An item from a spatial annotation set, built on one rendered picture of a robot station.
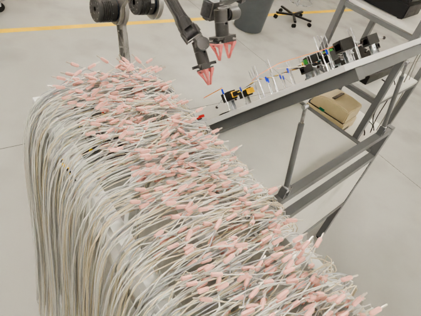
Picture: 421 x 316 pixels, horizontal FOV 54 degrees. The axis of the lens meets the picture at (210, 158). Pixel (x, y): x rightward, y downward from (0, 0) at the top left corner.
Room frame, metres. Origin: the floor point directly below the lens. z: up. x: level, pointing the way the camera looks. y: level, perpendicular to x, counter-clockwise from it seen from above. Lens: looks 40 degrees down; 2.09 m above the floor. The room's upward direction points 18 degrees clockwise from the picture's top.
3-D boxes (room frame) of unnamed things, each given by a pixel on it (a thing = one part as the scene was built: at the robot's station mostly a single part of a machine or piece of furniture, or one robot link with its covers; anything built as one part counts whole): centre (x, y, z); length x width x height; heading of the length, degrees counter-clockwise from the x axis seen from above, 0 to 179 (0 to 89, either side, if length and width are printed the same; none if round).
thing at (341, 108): (2.50, -0.69, 0.76); 0.30 x 0.21 x 0.20; 58
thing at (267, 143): (1.73, -0.35, 0.60); 1.17 x 0.58 x 0.40; 145
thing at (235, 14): (1.71, 0.14, 1.45); 0.12 x 0.12 x 0.09; 58
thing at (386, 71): (2.54, -0.71, 1.09); 0.35 x 0.33 x 0.07; 145
